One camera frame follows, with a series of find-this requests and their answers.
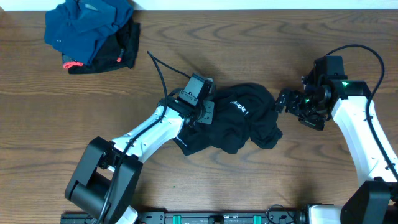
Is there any black t-shirt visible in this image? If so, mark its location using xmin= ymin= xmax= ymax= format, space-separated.
xmin=173 ymin=83 xmax=283 ymax=156

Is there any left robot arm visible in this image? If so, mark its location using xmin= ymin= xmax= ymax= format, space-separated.
xmin=65 ymin=96 xmax=215 ymax=223

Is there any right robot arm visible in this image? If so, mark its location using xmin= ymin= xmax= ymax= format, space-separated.
xmin=275 ymin=80 xmax=397 ymax=223

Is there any black folded garment red trim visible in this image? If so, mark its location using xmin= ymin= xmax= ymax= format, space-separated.
xmin=62 ymin=19 xmax=141 ymax=75

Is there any blue polo shirt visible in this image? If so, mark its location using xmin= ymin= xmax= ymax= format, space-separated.
xmin=44 ymin=0 xmax=134 ymax=65

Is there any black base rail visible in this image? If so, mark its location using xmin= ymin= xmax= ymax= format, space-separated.
xmin=60 ymin=210 xmax=307 ymax=224

